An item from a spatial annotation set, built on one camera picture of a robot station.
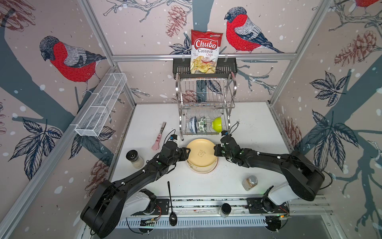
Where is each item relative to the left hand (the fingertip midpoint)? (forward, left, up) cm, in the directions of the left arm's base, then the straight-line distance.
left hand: (188, 150), depth 84 cm
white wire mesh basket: (+6, +46, +21) cm, 51 cm away
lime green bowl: (+17, -18, +3) cm, 25 cm away
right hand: (+3, -14, -5) cm, 15 cm away
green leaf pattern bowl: (+15, -8, +4) cm, 18 cm away
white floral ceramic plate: (-9, -8, -7) cm, 14 cm away
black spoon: (-32, +7, -9) cm, 34 cm away
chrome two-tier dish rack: (+34, -11, +4) cm, 36 cm away
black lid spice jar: (-3, +31, +1) cm, 31 cm away
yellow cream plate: (+1, -8, -5) cm, 10 cm away
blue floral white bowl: (+15, -3, +4) cm, 16 cm away
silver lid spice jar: (-18, -31, -1) cm, 36 cm away
